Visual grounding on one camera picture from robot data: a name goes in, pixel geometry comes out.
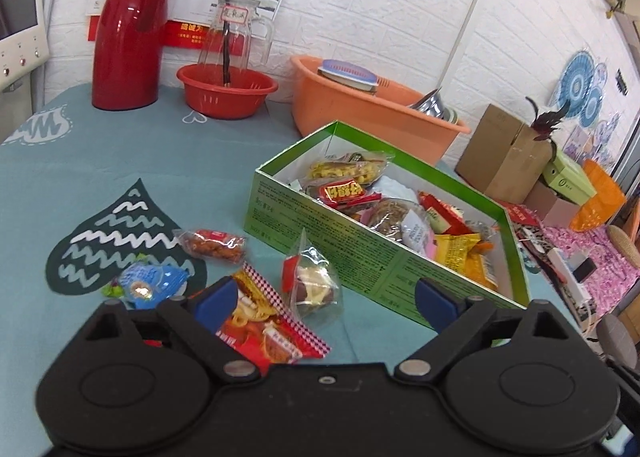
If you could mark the large blue paper fan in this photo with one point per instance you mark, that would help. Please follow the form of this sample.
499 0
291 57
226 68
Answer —
575 84

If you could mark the red paper envelope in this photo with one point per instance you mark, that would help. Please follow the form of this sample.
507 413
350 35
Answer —
520 214

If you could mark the green cardboard box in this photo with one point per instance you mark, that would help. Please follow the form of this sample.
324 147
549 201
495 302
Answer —
325 237

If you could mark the red checkered snack packet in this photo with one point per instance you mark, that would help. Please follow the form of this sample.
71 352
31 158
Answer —
270 332

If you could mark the orange plastic basin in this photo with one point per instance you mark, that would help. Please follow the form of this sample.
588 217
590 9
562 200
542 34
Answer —
325 107

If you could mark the purple-leaf plant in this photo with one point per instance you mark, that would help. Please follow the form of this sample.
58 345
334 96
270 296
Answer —
545 124

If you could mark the dark stirring stick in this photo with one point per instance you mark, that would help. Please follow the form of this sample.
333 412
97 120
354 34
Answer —
227 52

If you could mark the small blue paper fan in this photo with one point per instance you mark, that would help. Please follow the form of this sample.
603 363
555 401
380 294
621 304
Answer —
595 104

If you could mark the green wrapped candy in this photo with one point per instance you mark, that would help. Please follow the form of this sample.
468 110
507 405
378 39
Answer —
112 291

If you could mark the blue-lidded instant noodle bowl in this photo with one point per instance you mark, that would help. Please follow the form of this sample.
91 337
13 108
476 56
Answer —
347 72

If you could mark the glass pitcher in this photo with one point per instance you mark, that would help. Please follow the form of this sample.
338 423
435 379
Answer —
245 47

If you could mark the pile of assorted snacks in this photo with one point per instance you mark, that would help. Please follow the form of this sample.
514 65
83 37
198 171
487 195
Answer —
350 172

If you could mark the stainless steel bowl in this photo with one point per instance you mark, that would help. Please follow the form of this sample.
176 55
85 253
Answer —
427 104

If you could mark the large brown cardboard box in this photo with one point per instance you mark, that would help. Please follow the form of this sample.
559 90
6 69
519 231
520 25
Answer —
495 157

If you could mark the red thermos jug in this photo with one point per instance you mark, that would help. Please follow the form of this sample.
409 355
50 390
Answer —
125 37

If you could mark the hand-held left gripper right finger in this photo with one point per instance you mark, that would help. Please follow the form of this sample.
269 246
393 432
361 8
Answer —
435 302

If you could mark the pale ceramic bowl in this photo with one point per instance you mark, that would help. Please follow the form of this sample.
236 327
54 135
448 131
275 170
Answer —
451 116

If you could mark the clear brown cake snack packet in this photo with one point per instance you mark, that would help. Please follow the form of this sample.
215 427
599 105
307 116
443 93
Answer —
390 217

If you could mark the white wall conduit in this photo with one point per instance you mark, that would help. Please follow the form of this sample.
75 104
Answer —
475 2

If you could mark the teal printed tablecloth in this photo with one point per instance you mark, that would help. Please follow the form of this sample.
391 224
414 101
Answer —
100 162

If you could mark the dark patterned pouch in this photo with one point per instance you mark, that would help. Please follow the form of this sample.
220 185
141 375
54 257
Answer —
532 242

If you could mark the clear red-edged snack packet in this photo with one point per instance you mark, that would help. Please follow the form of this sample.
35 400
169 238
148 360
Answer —
312 287

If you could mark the small brown cardboard box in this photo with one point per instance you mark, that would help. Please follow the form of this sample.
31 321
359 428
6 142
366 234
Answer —
555 209

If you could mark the blue candy packet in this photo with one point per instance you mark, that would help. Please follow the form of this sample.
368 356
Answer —
150 282

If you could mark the white monitor device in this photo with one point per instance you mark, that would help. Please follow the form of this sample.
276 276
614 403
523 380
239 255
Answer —
20 12

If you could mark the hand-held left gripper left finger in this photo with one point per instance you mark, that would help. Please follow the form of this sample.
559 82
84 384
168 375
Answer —
215 299

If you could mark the red peanut snack packet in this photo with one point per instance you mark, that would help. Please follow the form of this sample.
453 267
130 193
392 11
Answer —
215 246

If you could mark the light green carton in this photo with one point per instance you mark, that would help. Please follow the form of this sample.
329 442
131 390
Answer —
570 182

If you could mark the black box on cloth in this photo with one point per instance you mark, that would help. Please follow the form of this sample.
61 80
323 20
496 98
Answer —
585 269

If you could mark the red plastic basket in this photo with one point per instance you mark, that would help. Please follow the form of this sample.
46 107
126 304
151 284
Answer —
220 97

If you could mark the woven round cushion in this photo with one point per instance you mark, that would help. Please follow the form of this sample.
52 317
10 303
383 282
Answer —
625 244

